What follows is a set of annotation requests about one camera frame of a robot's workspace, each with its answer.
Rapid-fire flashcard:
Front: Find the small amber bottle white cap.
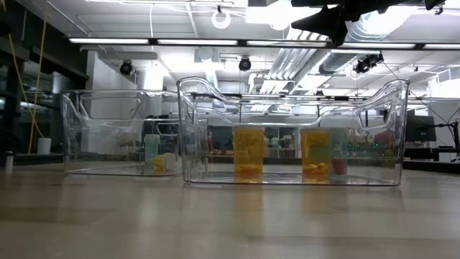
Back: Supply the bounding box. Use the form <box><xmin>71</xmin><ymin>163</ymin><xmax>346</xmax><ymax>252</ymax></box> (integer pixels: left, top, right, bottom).
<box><xmin>152</xmin><ymin>153</ymin><xmax>177</xmax><ymax>172</ymax></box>

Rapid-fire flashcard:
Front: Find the yellow hanging cable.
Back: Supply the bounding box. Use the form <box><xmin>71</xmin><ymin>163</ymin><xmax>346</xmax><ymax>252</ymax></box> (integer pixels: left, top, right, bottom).
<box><xmin>28</xmin><ymin>20</ymin><xmax>47</xmax><ymax>154</ymax></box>
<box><xmin>2</xmin><ymin>0</ymin><xmax>45</xmax><ymax>140</ymax></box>

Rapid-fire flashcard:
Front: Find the black desk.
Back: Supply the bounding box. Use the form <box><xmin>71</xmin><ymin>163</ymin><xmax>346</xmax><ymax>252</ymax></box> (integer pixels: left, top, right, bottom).
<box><xmin>402</xmin><ymin>146</ymin><xmax>460</xmax><ymax>172</ymax></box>

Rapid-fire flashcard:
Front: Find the black overhead frame bar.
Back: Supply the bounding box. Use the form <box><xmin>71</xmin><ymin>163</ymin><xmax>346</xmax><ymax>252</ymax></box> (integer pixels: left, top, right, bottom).
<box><xmin>68</xmin><ymin>37</ymin><xmax>460</xmax><ymax>51</ymax></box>

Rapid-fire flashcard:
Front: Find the amber bottle with orange pills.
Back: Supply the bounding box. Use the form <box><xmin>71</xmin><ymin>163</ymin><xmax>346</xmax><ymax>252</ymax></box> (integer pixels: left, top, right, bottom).
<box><xmin>232</xmin><ymin>124</ymin><xmax>265</xmax><ymax>178</ymax></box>

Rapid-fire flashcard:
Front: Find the white hanging ring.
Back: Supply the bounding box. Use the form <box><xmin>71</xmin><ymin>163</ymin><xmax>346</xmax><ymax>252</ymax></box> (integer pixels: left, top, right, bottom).
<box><xmin>211</xmin><ymin>9</ymin><xmax>232</xmax><ymax>30</ymax></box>

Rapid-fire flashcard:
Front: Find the black vertical post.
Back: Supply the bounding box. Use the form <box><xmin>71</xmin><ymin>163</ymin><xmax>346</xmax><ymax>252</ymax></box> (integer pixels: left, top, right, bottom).
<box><xmin>5</xmin><ymin>66</ymin><xmax>21</xmax><ymax>155</ymax></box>

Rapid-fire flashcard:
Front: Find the amber bottle with yellow capsules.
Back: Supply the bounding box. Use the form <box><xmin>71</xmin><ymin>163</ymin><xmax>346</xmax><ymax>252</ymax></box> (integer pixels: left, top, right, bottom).
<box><xmin>300</xmin><ymin>128</ymin><xmax>331</xmax><ymax>178</ymax></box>

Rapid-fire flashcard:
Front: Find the clear plastic bin with handles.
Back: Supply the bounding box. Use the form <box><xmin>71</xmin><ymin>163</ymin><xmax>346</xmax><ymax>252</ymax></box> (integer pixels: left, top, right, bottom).
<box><xmin>175</xmin><ymin>76</ymin><xmax>410</xmax><ymax>187</ymax></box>
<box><xmin>60</xmin><ymin>89</ymin><xmax>180</xmax><ymax>177</ymax></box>

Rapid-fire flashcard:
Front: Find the white bucket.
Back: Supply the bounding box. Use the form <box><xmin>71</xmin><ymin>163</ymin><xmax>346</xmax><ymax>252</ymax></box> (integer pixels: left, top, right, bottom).
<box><xmin>37</xmin><ymin>137</ymin><xmax>52</xmax><ymax>155</ymax></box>

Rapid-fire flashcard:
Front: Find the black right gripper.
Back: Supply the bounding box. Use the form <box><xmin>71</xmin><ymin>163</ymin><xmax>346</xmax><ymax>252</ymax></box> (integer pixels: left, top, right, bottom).
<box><xmin>290</xmin><ymin>0</ymin><xmax>407</xmax><ymax>47</ymax></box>

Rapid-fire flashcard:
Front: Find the silver ventilation duct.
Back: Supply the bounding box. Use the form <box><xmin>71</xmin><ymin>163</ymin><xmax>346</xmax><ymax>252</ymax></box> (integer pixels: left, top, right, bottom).
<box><xmin>318</xmin><ymin>50</ymin><xmax>360</xmax><ymax>76</ymax></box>

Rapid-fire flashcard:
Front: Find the white LED light strip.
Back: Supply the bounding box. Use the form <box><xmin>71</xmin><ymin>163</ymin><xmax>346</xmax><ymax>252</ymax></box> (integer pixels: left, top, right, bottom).
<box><xmin>246</xmin><ymin>40</ymin><xmax>327</xmax><ymax>47</ymax></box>
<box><xmin>341</xmin><ymin>42</ymin><xmax>417</xmax><ymax>49</ymax></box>
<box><xmin>68</xmin><ymin>37</ymin><xmax>150</xmax><ymax>45</ymax></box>
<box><xmin>157</xmin><ymin>39</ymin><xmax>238</xmax><ymax>45</ymax></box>
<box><xmin>423</xmin><ymin>43</ymin><xmax>460</xmax><ymax>50</ymax></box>

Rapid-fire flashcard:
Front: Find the black computer monitor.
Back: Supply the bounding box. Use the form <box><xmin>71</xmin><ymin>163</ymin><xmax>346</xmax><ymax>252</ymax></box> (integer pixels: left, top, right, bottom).
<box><xmin>405</xmin><ymin>114</ymin><xmax>437</xmax><ymax>142</ymax></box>

